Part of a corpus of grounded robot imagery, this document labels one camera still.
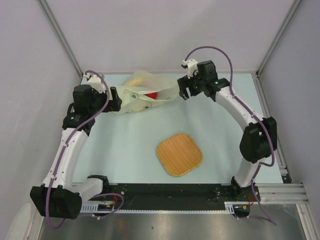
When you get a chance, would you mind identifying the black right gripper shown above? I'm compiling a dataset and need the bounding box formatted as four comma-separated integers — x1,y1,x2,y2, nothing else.
177,69,206,101

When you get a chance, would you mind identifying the yellow fake banana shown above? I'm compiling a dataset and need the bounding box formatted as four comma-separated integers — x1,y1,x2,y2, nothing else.
123,77,144,87

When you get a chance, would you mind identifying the translucent pale green plastic bag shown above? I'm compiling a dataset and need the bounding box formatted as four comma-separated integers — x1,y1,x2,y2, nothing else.
116,70,179,114

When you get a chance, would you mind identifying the red fake dragon fruit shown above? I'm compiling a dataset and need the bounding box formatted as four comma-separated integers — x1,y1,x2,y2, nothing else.
144,92,158,100

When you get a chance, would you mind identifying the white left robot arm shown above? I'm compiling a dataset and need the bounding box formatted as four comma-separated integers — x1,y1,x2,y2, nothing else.
30,84,122,220

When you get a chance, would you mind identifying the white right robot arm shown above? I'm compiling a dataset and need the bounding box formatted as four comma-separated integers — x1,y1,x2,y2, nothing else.
177,59,278,201

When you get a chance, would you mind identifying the woven bamboo tray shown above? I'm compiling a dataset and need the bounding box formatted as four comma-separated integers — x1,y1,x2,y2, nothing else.
156,133,203,177

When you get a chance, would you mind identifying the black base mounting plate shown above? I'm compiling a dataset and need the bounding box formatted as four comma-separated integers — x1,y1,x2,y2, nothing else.
72,182,261,212

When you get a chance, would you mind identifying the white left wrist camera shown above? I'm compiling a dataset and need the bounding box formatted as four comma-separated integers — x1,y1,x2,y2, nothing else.
83,73,107,94

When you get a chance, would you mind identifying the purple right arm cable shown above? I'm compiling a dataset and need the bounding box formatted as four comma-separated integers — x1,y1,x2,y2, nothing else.
184,45,278,226

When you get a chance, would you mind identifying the white slotted cable duct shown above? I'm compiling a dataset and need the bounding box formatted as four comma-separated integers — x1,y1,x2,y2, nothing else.
80,202,235,216

